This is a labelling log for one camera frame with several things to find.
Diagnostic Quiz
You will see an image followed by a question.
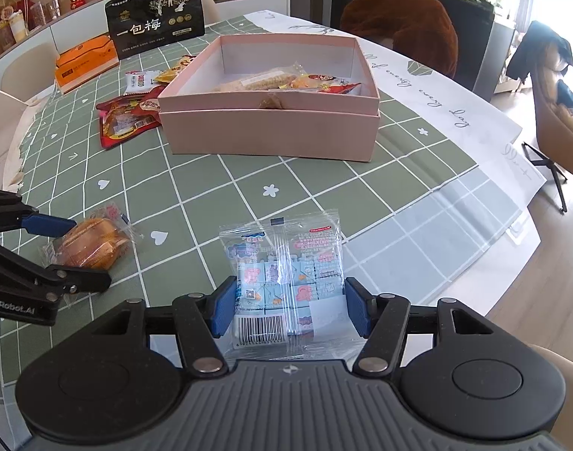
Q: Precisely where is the red tassel ornament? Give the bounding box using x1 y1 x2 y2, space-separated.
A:
0 0 31 53

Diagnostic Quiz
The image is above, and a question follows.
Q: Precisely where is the tan leather chair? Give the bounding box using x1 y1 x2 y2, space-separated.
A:
521 21 573 214

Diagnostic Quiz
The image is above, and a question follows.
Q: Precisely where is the green checked tablecloth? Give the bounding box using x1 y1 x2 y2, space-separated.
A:
0 9 548 451

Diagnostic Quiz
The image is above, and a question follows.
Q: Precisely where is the blue cloth item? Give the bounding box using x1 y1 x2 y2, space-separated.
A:
556 80 573 129

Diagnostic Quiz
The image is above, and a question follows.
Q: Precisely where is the brown fuzzy chair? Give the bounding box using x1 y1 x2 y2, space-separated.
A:
339 0 459 79

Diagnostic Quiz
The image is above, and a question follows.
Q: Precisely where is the clear cracker packet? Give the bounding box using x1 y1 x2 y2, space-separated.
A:
218 63 299 94

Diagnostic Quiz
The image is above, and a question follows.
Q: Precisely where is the yellow white cup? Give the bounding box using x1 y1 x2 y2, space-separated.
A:
7 14 29 43

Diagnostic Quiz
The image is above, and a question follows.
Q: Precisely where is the red brown snack packet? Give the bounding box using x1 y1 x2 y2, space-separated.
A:
310 74 362 97

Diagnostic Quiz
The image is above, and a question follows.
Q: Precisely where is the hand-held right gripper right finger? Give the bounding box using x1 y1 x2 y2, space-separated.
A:
344 276 485 377

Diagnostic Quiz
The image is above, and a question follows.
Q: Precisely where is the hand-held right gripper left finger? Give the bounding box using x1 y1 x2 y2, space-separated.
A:
99 275 238 375

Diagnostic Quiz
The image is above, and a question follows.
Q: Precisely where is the clear packet of round bread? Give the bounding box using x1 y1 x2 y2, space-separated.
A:
41 202 142 272

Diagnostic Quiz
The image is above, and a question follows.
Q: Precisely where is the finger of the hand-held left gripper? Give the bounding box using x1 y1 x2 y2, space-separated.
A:
0 187 79 239
0 237 112 302

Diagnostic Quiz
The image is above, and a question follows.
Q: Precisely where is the dark jacket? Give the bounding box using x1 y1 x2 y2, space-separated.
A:
506 21 573 95

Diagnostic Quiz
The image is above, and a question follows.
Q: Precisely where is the clear packet of blue candy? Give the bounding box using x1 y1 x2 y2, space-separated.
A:
219 209 369 362

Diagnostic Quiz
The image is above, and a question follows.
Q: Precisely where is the black low cabinet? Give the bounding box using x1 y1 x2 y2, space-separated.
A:
331 0 362 30

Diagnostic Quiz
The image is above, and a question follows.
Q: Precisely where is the black snack bag tree print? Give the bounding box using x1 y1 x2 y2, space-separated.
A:
104 0 206 61

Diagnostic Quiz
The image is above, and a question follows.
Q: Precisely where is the white red snack packet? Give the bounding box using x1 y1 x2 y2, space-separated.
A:
125 70 164 94

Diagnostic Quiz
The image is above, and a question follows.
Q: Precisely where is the cream chair back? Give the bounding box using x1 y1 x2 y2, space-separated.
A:
0 42 60 100
0 85 30 189

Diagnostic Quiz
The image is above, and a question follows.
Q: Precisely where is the orange yellow snack packet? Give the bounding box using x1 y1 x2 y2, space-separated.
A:
155 54 198 85

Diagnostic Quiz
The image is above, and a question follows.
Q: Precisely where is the pink cardboard box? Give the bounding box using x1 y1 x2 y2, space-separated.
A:
157 34 380 116

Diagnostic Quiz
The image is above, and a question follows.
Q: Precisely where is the cream chair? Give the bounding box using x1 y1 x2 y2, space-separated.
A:
0 42 60 100
0 85 30 189
528 344 573 451

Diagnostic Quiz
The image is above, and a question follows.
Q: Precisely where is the orange cardboard box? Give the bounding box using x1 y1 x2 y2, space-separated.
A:
55 36 120 95

